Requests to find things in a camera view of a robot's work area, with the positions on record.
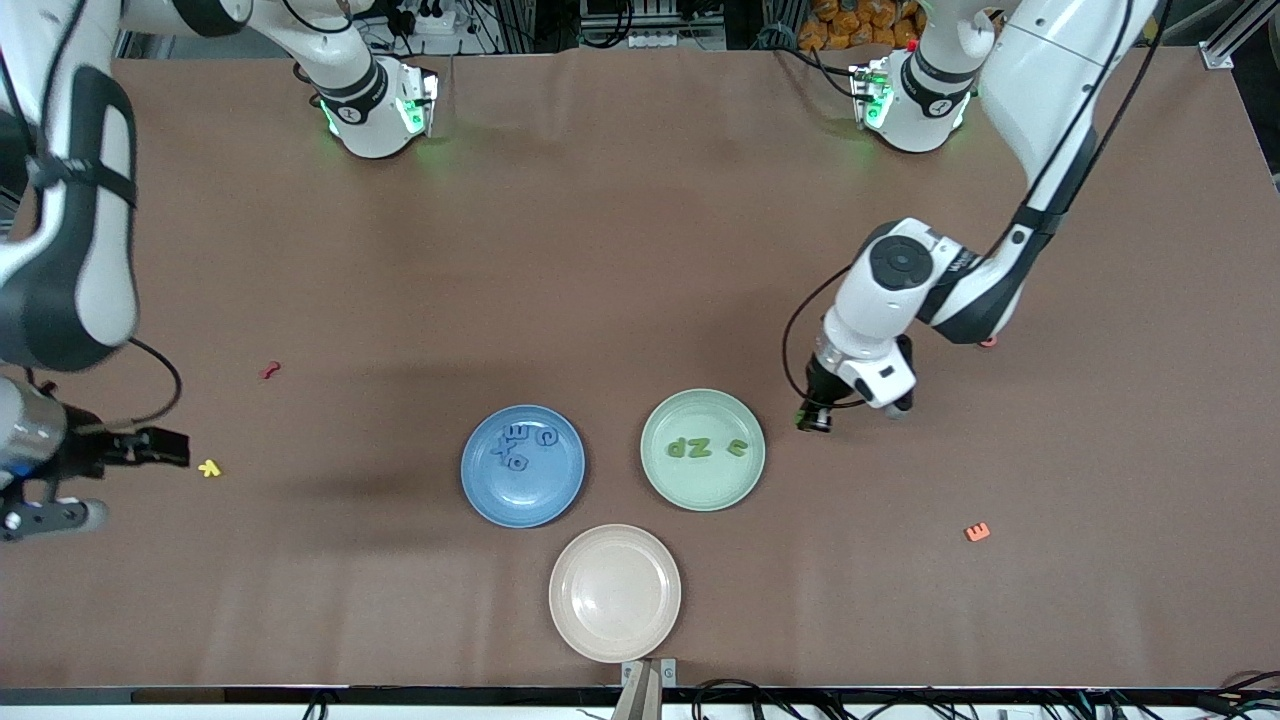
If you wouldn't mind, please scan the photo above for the green plate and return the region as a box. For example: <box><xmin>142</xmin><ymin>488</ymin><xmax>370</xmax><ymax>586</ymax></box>
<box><xmin>640</xmin><ymin>388</ymin><xmax>767</xmax><ymax>513</ymax></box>

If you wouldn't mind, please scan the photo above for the table cover sheet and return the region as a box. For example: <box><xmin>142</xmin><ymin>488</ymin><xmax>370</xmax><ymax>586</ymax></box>
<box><xmin>0</xmin><ymin>45</ymin><xmax>1280</xmax><ymax>691</ymax></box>

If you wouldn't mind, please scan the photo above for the pink beige plate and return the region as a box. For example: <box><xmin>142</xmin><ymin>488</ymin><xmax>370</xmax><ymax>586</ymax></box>
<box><xmin>548</xmin><ymin>523</ymin><xmax>683</xmax><ymax>664</ymax></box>

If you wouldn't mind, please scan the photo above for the blue plate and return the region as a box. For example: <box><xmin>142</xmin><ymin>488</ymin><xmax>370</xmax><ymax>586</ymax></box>
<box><xmin>460</xmin><ymin>404</ymin><xmax>587</xmax><ymax>529</ymax></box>

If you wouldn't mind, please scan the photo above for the heap of orange objects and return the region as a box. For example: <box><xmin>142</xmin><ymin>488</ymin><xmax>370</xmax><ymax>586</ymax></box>
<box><xmin>798</xmin><ymin>0</ymin><xmax>926</xmax><ymax>53</ymax></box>

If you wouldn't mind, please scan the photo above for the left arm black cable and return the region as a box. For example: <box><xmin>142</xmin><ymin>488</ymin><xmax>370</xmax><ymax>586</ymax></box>
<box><xmin>782</xmin><ymin>0</ymin><xmax>1171</xmax><ymax>409</ymax></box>

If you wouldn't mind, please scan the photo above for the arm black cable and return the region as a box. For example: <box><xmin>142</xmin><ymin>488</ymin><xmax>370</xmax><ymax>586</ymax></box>
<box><xmin>782</xmin><ymin>0</ymin><xmax>1171</xmax><ymax>409</ymax></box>
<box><xmin>0</xmin><ymin>0</ymin><xmax>183</xmax><ymax>429</ymax></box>

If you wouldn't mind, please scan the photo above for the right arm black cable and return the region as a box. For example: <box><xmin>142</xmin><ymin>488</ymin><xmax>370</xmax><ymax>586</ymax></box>
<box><xmin>0</xmin><ymin>0</ymin><xmax>183</xmax><ymax>429</ymax></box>

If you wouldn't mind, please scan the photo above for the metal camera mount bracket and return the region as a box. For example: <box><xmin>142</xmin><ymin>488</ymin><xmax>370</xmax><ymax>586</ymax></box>
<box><xmin>612</xmin><ymin>657</ymin><xmax>679</xmax><ymax>720</ymax></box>

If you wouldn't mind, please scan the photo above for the black table edge rail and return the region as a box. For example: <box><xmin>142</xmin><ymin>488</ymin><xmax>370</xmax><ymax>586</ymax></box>
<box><xmin>0</xmin><ymin>685</ymin><xmax>1280</xmax><ymax>707</ymax></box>

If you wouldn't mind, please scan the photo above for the aluminium frame profile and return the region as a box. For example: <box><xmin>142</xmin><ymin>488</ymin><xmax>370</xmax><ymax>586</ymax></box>
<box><xmin>1203</xmin><ymin>0</ymin><xmax>1263</xmax><ymax>69</ymax></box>
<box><xmin>495</xmin><ymin>0</ymin><xmax>546</xmax><ymax>53</ymax></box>

